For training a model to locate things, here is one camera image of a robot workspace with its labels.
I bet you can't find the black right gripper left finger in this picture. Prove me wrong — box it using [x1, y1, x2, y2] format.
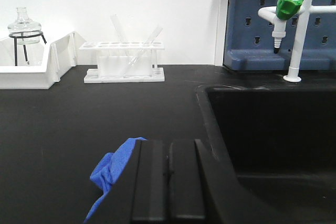
[132, 140, 167, 222]

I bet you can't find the black wire tripod stand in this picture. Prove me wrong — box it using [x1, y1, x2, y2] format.
[9, 30, 47, 66]

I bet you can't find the blue microfiber cloth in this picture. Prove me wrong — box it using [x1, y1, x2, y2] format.
[83, 137, 147, 223]

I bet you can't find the white plastic tray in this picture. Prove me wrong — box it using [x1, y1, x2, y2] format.
[1, 31, 77, 89]

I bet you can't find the white lab faucet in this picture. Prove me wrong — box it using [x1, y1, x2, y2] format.
[258, 0, 335, 83]

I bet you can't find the black lab sink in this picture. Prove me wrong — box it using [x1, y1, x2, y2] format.
[196, 86, 335, 223]

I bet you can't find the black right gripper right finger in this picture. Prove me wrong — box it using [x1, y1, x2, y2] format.
[169, 140, 263, 223]

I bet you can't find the green faucet knob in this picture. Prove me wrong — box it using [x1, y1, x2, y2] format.
[276, 0, 304, 20]

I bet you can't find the blue pegboard drying rack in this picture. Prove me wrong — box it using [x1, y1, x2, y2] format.
[224, 0, 335, 71]

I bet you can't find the left glass test tube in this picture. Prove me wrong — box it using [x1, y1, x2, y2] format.
[110, 14, 128, 45]

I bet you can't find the right glass test tube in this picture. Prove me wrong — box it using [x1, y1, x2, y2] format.
[122, 26, 163, 78]

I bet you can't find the white test tube rack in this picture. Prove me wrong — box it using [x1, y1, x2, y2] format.
[79, 41, 165, 83]

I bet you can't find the glass test tube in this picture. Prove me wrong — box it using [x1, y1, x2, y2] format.
[110, 14, 128, 45]
[122, 26, 163, 78]

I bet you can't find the clear glass flask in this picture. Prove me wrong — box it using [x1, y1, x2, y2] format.
[7, 7, 41, 33]

